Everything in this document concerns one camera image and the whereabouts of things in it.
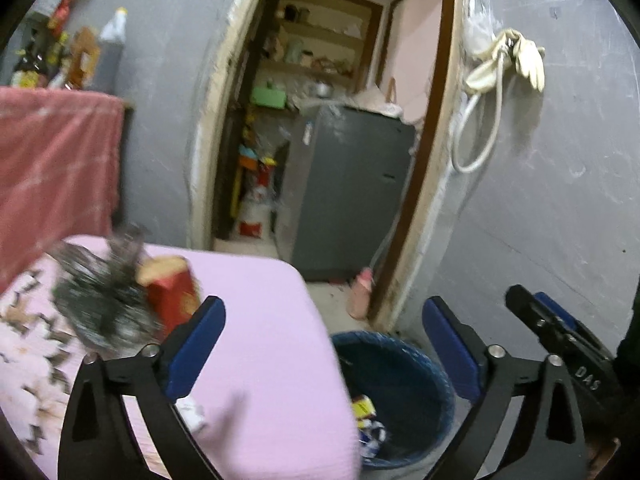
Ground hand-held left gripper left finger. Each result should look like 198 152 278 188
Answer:
57 296 227 480

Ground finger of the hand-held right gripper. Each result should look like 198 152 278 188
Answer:
505 285 567 347
532 291 614 360

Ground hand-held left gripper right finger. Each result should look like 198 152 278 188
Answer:
421 296 591 480

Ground blue trash bin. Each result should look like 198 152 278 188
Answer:
330 331 456 470

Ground red paper carton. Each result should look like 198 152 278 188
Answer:
136 255 202 337

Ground white paper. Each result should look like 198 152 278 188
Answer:
175 395 207 434

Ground black plastic bag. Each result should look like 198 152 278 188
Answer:
50 225 162 352

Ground pink floral tablecloth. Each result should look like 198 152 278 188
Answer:
0 234 363 480

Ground pink bottle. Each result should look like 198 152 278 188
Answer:
347 267 376 319

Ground red and white bag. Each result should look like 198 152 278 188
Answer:
237 180 273 238

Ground grey washing machine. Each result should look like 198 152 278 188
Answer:
290 102 418 283

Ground red checked cloth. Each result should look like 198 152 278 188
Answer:
0 85 126 293

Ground cream rubber glove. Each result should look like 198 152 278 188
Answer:
517 35 547 93
465 30 521 95

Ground papers on washing machine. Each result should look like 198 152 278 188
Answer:
350 77 426 123

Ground green box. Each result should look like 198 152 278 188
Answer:
250 85 287 110

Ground large cooking oil bottle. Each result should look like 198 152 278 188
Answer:
90 7 128 93

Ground wooden shelf unit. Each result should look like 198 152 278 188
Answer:
260 0 383 96

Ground small red hanging bag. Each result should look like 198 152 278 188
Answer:
47 0 73 31

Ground white hose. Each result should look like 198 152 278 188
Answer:
450 55 503 175

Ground wooden door frame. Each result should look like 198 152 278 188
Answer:
187 0 476 333

